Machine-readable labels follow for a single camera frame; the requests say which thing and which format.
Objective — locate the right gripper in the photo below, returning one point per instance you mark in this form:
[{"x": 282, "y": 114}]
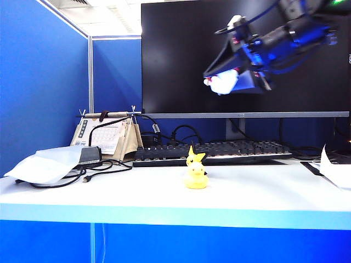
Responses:
[{"x": 277, "y": 43}]

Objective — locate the yellow Pichu doll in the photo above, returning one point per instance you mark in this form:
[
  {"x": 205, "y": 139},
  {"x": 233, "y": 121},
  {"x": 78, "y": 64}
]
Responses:
[{"x": 195, "y": 159}]

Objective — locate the grey monitor stand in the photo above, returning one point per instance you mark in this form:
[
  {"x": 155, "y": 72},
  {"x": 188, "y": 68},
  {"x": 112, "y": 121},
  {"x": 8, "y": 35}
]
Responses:
[{"x": 235, "y": 128}]

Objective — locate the black computer monitor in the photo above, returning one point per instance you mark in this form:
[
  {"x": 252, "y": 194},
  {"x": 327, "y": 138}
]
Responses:
[{"x": 178, "y": 60}]

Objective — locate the black mechanical keyboard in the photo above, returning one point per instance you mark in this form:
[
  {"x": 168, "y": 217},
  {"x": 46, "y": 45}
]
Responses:
[{"x": 219, "y": 152}]

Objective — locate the yellow rubber duck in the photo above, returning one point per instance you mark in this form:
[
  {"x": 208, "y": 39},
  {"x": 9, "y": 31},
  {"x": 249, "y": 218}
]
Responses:
[{"x": 195, "y": 178}]

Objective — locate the white paper sheet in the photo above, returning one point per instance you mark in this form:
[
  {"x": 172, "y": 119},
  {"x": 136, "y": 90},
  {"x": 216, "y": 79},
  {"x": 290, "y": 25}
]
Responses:
[{"x": 333, "y": 172}]

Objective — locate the beige desk calendar stand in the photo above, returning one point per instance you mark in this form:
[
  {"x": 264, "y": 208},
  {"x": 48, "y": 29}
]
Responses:
[{"x": 109, "y": 137}]

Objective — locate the grey docking hub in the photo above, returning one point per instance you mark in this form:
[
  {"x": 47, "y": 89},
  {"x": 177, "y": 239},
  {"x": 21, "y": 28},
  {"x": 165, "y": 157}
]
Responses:
[{"x": 90, "y": 155}]

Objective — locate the white translucent plastic bag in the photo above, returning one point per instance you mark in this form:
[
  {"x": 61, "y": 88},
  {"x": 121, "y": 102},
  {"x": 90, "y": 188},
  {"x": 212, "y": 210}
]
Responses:
[{"x": 46, "y": 164}]

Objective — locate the grey partition post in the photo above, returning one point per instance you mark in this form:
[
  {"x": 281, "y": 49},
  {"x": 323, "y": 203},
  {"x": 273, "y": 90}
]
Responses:
[{"x": 90, "y": 74}]

